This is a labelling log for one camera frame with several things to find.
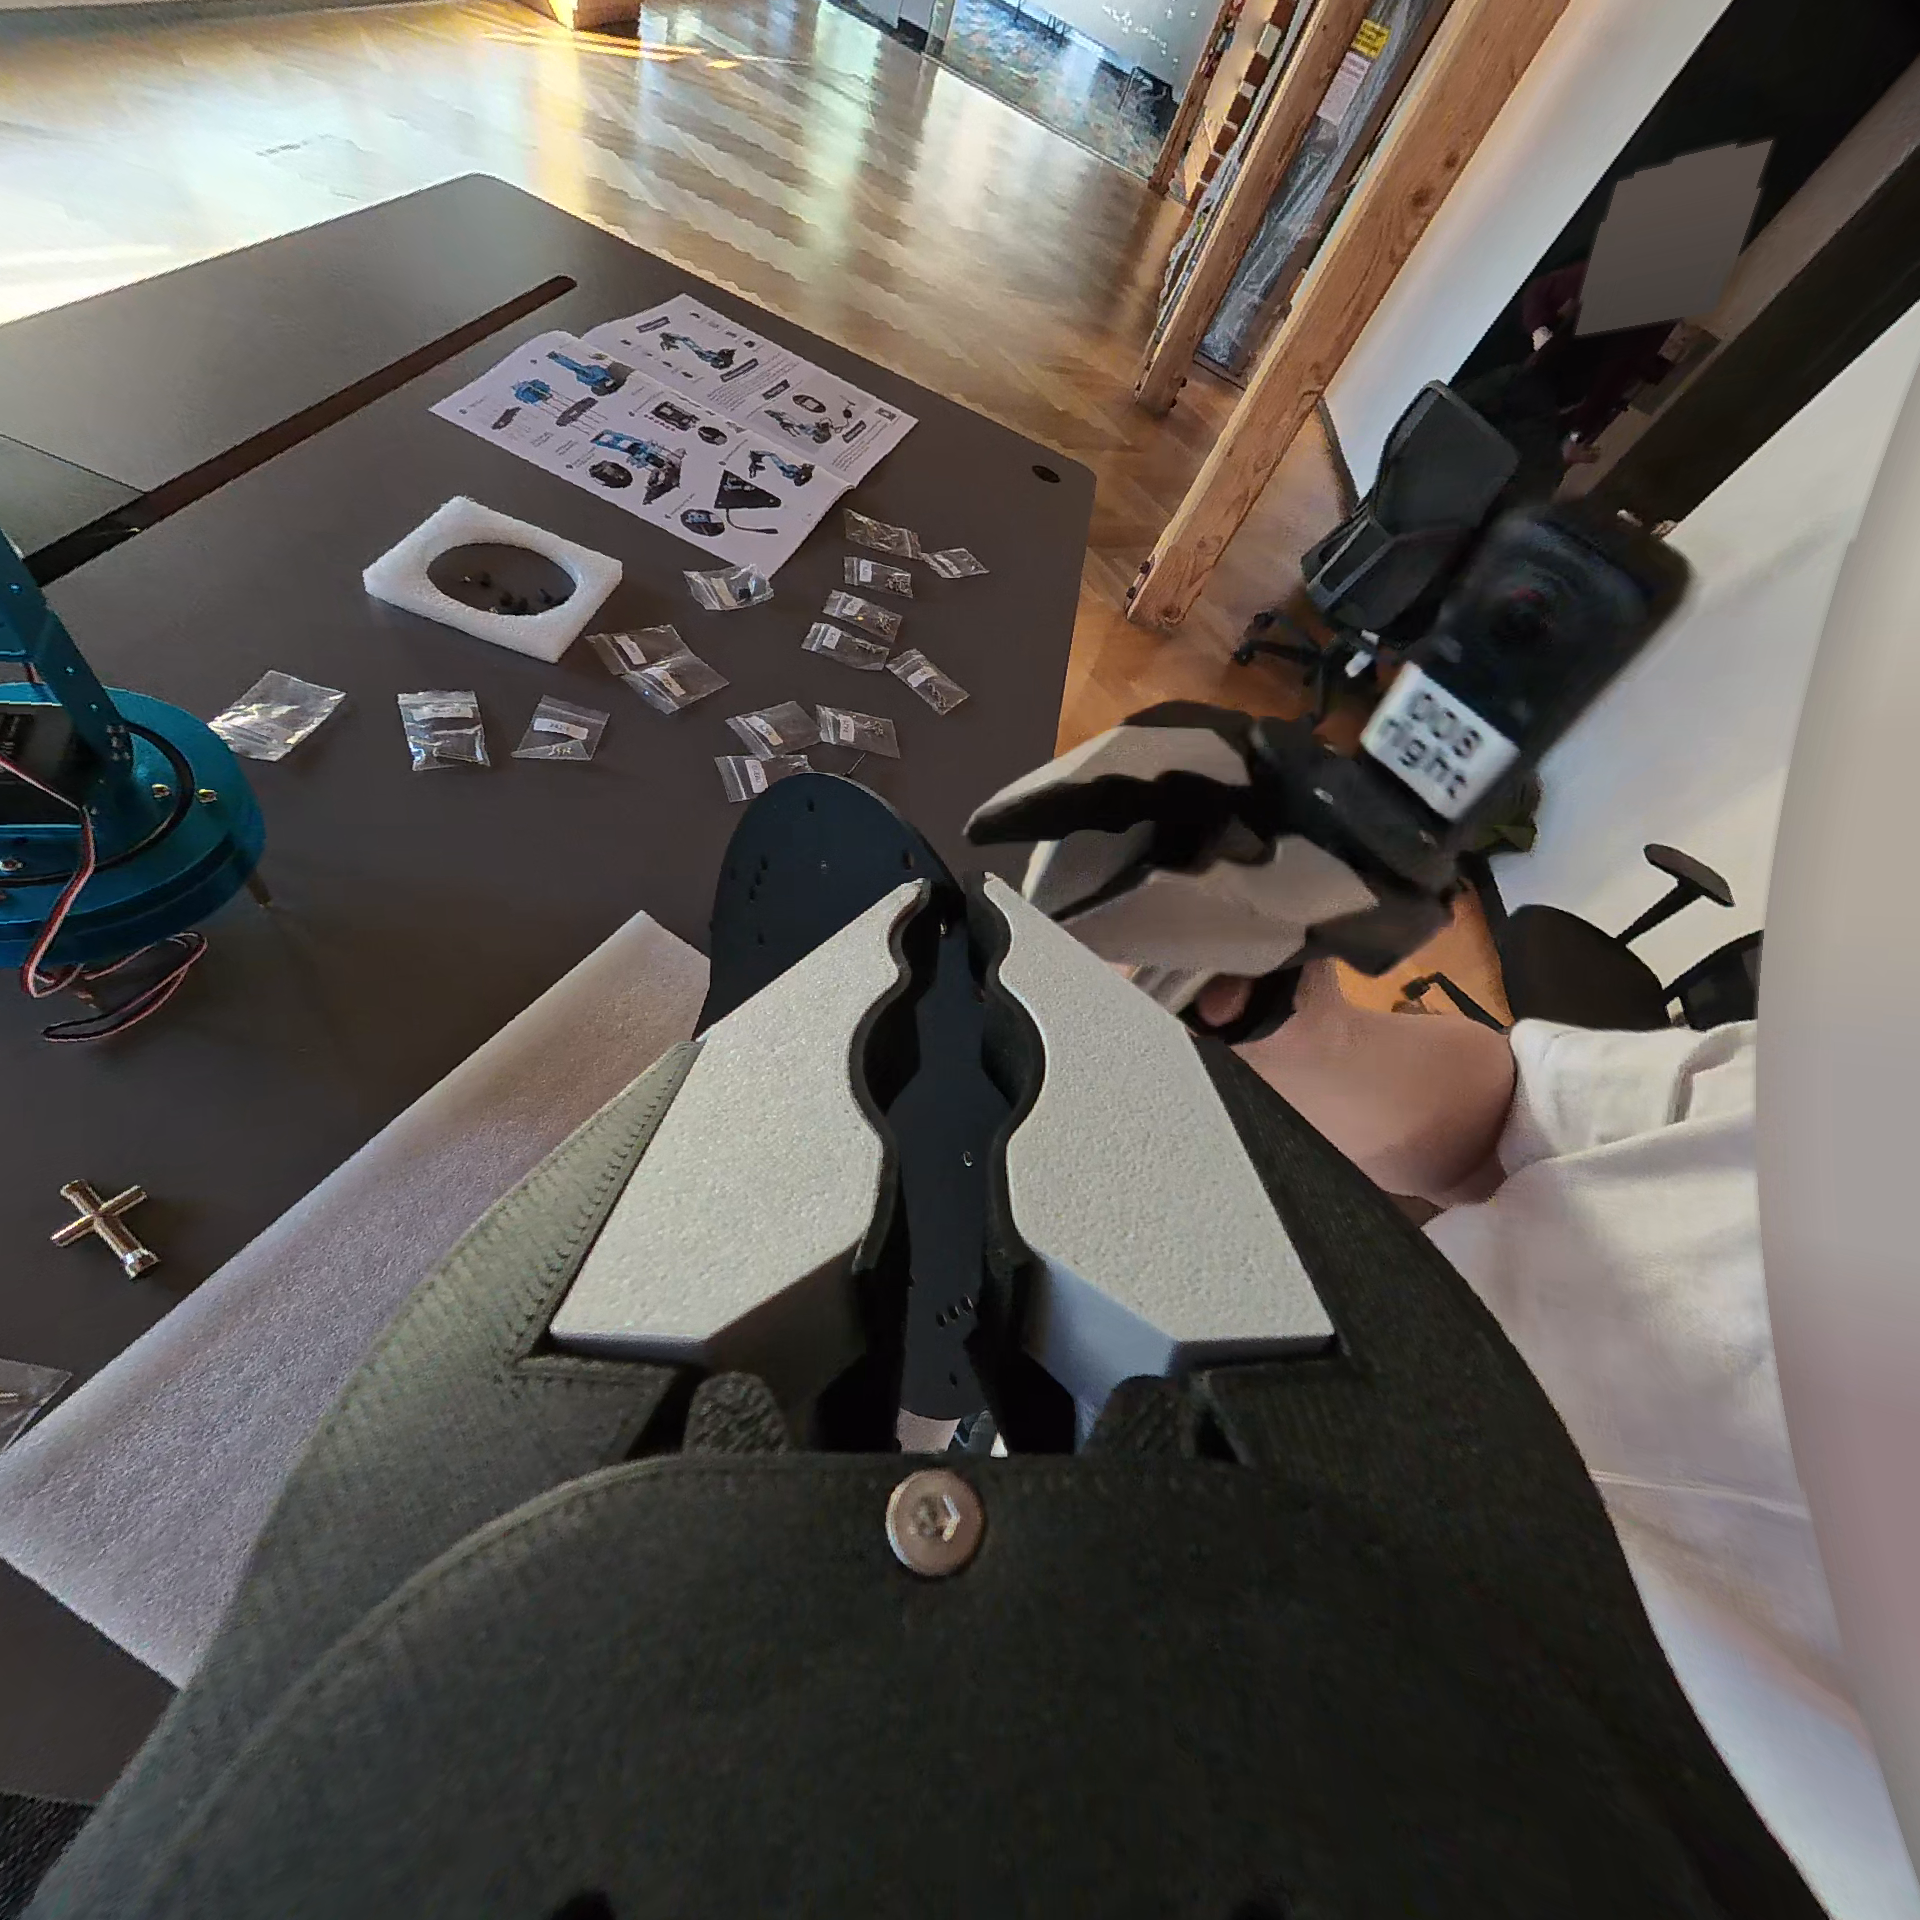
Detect printed instruction sheet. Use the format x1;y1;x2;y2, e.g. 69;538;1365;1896
426;293;920;576

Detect white foam sheet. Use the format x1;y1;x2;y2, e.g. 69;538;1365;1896
0;906;714;1691

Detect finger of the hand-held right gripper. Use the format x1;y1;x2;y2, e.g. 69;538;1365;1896
965;732;1262;853
1025;816;1380;1015

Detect metal cross wrench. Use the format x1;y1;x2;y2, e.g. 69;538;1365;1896
49;1180;153;1281

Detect wooden post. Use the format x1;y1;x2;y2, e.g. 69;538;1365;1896
1134;0;1391;415
1125;0;1573;633

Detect white square foam frame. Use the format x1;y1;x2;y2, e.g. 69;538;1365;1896
363;494;625;667

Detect scattered small screw bags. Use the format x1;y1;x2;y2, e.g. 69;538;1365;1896
207;507;992;805

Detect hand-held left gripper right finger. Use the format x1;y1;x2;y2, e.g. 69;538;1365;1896
982;874;1339;1374

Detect black office chair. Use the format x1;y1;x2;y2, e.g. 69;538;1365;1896
1394;842;1771;1038

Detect person's white shirt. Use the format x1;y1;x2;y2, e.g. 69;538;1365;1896
1424;1021;1863;1920

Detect person's right hand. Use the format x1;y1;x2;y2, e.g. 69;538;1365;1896
1192;966;1520;1213

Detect grey office chair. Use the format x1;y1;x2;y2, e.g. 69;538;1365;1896
1232;379;1520;692

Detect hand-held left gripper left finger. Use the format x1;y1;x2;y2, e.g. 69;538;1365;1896
547;877;925;1370

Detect black round metal plate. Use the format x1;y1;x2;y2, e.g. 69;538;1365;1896
704;772;1052;1455

